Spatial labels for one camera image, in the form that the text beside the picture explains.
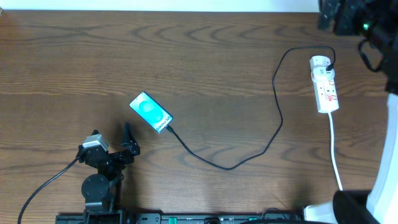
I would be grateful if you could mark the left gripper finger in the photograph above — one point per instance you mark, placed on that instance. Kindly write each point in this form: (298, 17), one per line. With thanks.
(95, 132)
(129, 142)

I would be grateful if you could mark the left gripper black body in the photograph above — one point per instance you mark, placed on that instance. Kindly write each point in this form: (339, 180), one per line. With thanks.
(120, 162)

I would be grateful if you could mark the Samsung Galaxy smartphone teal screen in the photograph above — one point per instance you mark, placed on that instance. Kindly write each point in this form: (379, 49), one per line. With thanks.
(150, 111)

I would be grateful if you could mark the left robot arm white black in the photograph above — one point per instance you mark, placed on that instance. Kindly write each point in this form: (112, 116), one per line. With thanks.
(102, 190)

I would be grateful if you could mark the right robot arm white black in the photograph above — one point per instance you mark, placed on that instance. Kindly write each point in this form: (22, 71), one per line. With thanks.
(356, 89)

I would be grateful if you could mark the white USB charger plug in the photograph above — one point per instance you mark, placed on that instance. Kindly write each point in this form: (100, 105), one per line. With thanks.
(319, 61)

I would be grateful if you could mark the white power strip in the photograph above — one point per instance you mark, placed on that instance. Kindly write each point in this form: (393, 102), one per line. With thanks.
(325, 90)

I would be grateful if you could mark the black mounting rail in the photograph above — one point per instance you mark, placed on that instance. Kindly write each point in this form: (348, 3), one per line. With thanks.
(156, 218)

